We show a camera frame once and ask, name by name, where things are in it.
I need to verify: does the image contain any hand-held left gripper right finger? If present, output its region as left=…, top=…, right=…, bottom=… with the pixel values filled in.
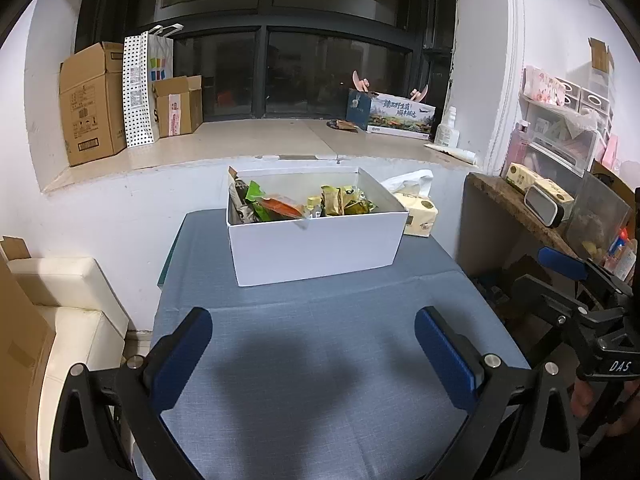
left=415, top=306, right=583, bottom=480

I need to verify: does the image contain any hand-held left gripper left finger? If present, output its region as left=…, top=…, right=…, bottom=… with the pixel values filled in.
left=50, top=306, right=215, bottom=480

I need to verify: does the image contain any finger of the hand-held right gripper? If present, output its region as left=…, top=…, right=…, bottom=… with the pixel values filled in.
left=537, top=246, right=633, bottom=297
left=511, top=279, right=602, bottom=347

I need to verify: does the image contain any white cardboard box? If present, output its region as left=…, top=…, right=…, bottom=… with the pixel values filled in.
left=226, top=166, right=411, bottom=287

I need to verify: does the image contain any bag of yellow-green sachets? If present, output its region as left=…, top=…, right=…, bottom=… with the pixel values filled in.
left=320, top=185, right=379, bottom=217

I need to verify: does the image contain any person's right hand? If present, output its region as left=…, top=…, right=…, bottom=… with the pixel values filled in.
left=571, top=380, right=640, bottom=443

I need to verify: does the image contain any white alarm clock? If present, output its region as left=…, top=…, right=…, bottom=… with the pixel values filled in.
left=524, top=185, right=566, bottom=228

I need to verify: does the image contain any clear plastic container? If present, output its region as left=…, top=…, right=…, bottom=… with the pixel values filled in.
left=567, top=170, right=633, bottom=261

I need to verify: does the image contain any small bottle with red cap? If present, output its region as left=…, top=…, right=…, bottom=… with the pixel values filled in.
left=602, top=227, right=638, bottom=281

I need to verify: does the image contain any cream tissue pack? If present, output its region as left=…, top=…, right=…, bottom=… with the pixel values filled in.
left=504, top=162, right=543, bottom=193
left=537, top=177, right=575, bottom=206

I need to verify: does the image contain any wooden side desk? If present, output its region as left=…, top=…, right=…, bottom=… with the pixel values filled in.
left=462, top=172, right=591, bottom=311

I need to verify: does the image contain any clear plastic drawer organizer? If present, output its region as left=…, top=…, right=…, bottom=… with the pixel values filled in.
left=510, top=92, right=601, bottom=196

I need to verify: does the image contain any cream leather sofa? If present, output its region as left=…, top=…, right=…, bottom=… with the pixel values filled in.
left=0, top=257, right=131, bottom=480

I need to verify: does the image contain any pink bottle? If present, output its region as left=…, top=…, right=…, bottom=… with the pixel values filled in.
left=510, top=120, right=531, bottom=166

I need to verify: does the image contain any yellow tissue pack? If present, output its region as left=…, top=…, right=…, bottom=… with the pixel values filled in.
left=392, top=191, right=440, bottom=237

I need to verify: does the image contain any flat cardboard sheet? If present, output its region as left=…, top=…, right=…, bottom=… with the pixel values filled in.
left=0, top=235, right=56, bottom=476

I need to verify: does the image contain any white mini drawer unit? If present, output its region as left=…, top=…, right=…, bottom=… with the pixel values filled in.
left=562, top=72, right=616, bottom=131

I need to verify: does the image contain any tall snack packet orange top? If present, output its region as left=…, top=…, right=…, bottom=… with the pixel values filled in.
left=229, top=166, right=256, bottom=224

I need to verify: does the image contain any white spray bottle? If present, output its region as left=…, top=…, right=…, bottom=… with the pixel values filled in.
left=434, top=106, right=461, bottom=147

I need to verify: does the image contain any pink patterned packet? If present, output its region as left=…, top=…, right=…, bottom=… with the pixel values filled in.
left=522, top=65, right=568, bottom=106

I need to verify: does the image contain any green snack packet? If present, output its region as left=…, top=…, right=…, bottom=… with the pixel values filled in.
left=245, top=180, right=269, bottom=221

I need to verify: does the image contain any printed landscape tissue box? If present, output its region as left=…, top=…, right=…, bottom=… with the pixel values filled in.
left=366, top=92, right=437, bottom=141

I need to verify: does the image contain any stone window sill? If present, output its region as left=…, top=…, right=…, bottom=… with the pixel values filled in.
left=40, top=117, right=476, bottom=193

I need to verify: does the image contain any small open cardboard box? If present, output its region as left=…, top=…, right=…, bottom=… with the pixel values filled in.
left=151, top=75, right=204, bottom=138

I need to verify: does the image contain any dark blue box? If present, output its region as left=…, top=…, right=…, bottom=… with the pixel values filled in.
left=346, top=87, right=381, bottom=131

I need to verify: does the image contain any dotted white paper bag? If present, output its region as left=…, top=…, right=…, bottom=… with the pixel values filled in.
left=122, top=32, right=161, bottom=149

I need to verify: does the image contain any large brown cardboard box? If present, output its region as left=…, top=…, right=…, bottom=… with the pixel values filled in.
left=59, top=41, right=128, bottom=167

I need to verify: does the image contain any white bag with coloured squares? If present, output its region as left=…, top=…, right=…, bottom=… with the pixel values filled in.
left=145, top=24, right=185, bottom=86

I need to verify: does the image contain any dark framed window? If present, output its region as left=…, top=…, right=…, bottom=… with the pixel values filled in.
left=75, top=0, right=458, bottom=121

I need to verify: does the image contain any cardboard piece on wall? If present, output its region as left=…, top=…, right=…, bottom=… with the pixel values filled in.
left=587, top=37, right=615, bottom=73

